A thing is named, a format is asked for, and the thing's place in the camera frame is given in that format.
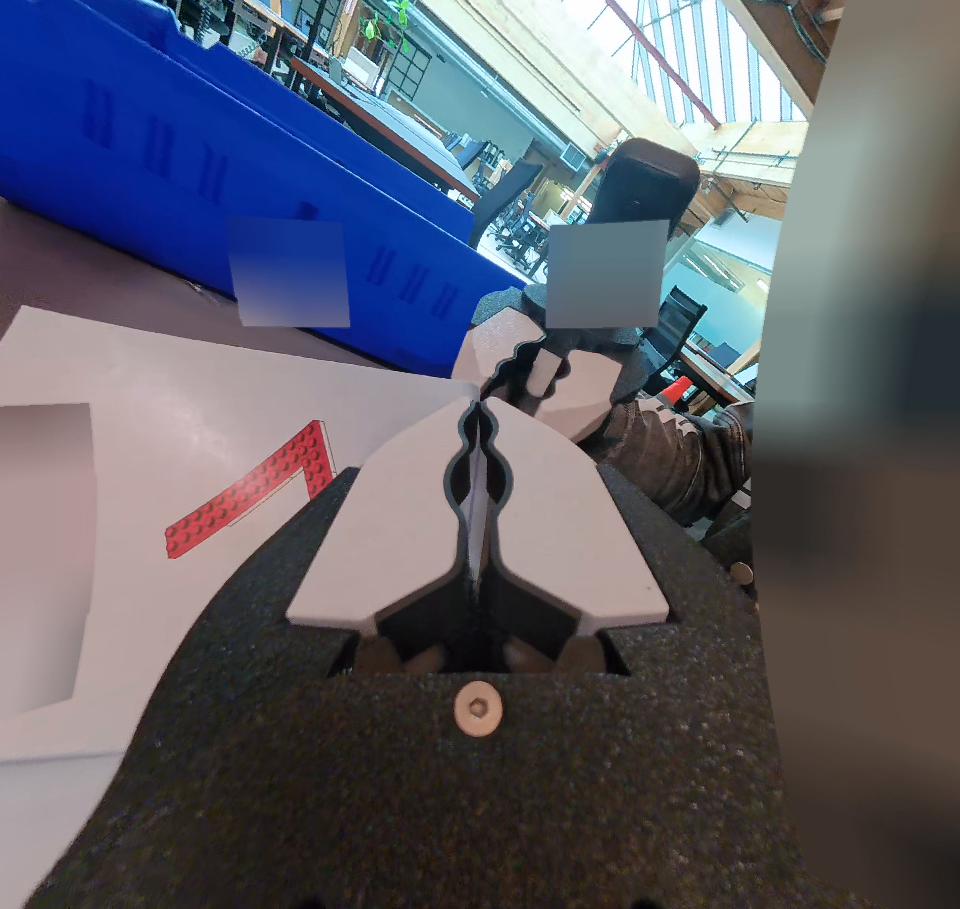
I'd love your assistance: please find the green potted plant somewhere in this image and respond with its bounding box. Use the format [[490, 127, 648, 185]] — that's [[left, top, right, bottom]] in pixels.
[[358, 0, 415, 57]]

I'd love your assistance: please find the lego instruction booklet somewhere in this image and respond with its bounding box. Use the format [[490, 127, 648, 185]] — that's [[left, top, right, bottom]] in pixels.
[[0, 305, 481, 764]]

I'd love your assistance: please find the black mesh office chair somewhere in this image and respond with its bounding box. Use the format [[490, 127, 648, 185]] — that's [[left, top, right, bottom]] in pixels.
[[468, 159, 545, 252]]

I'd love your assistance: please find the blue divided plastic bin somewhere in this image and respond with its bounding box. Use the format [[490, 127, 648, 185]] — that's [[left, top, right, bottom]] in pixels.
[[0, 0, 530, 379]]

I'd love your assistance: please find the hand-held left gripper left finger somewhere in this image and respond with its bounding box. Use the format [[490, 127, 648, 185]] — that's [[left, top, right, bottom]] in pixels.
[[286, 401, 481, 636]]

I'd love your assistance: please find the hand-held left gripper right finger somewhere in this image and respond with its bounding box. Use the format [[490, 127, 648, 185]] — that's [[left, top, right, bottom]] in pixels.
[[480, 397, 672, 638]]

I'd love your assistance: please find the person's dark jacket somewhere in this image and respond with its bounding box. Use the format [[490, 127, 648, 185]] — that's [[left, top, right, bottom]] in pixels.
[[701, 507, 755, 614]]

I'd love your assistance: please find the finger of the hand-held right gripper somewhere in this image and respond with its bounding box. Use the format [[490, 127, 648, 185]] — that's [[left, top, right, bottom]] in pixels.
[[452, 324, 548, 400], [538, 352, 625, 445]]

